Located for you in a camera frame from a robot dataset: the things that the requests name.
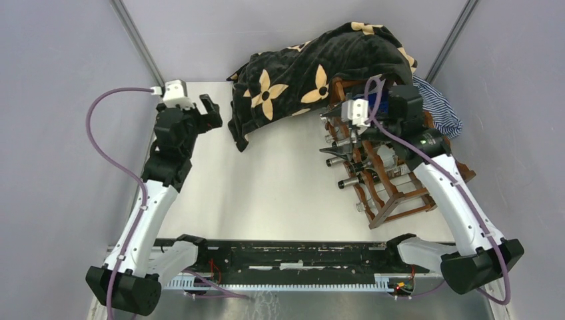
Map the clear bottle black cap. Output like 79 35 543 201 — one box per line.
377 145 410 177

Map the green wine bottle back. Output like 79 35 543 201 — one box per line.
331 137 357 147

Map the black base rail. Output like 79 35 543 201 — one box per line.
189 239 429 287

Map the wooden wine rack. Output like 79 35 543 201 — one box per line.
325 77 476 230

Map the dark wine bottle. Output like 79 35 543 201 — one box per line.
325 152 375 175
337 169 420 191

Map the purple cable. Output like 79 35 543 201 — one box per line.
364 77 513 307
85 87 253 320

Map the dark wine bottle front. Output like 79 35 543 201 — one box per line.
337 169 420 191

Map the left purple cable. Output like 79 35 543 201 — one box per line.
85 87 253 320

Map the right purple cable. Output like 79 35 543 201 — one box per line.
364 77 513 307

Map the blue liquid square bottle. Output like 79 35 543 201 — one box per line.
352 91 389 113

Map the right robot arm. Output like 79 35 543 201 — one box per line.
324 85 524 294

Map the white slotted cable duct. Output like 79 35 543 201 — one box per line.
163 273 394 293

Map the blue striped cloth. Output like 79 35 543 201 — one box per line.
412 75 462 139

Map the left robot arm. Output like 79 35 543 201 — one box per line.
85 87 223 319

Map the clear glass bottle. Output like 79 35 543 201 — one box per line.
355 185 424 213

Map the black floral blanket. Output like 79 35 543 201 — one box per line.
228 22 418 152

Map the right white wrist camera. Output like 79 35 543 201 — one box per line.
341 99 369 127

